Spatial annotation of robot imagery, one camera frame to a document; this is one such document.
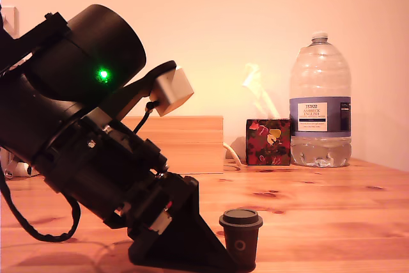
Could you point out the light wooden box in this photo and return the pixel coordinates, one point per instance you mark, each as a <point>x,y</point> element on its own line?
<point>191,145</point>

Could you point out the torn white carton box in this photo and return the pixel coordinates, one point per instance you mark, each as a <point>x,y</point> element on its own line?
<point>21,169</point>

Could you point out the floral tissue box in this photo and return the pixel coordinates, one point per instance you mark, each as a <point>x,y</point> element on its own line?
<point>268,142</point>

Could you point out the white paper tissue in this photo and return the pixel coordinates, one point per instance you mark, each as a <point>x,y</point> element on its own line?
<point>259,90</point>

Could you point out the large clear water bottle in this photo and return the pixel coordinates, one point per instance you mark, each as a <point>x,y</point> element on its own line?
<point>319,71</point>

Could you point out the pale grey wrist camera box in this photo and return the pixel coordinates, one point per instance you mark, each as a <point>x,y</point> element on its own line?
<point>172,90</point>

